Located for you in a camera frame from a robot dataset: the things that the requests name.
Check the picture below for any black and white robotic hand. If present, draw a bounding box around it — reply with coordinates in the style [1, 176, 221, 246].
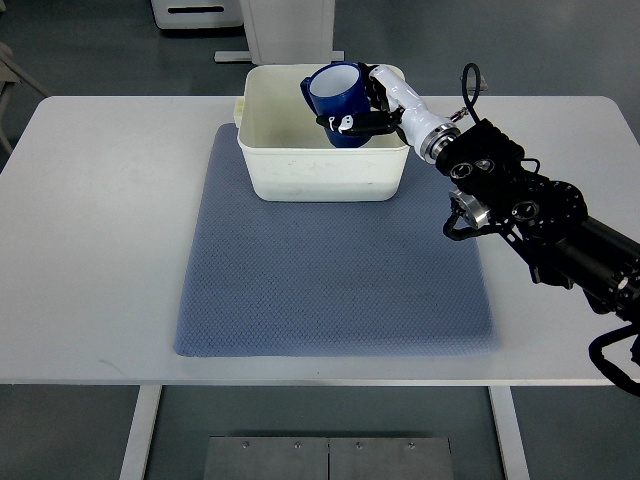
[316, 63, 461, 163]

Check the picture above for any blue mug white inside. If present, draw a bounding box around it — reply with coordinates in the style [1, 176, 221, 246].
[300, 62, 371, 148]

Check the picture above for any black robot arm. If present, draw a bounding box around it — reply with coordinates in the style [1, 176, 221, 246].
[429, 120, 639, 395]

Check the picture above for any cream plastic box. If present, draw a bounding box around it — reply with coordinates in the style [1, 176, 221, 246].
[234, 64, 410, 202]

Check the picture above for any blue textured mat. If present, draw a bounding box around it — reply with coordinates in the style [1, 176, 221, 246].
[174, 124, 498, 357]

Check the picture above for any white cabinet with slot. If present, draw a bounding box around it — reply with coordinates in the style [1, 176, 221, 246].
[150, 0, 243, 30]

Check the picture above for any right white table leg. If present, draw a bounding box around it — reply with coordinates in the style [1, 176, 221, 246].
[488, 386, 530, 480]

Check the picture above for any white table leg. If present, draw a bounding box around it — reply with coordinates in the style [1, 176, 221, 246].
[488, 386, 530, 480]
[119, 385, 162, 480]

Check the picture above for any left white table leg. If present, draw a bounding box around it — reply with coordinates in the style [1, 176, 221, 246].
[119, 385, 162, 480]

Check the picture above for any beige chair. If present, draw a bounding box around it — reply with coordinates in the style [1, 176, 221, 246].
[1, 43, 52, 155]

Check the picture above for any grey metal floor plate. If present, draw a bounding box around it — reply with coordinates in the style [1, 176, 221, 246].
[204, 437, 454, 479]

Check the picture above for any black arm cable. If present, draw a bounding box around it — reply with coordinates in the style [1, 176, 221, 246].
[448, 62, 484, 125]

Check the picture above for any white pedestal column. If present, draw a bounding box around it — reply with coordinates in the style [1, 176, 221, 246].
[214, 0, 345, 65]

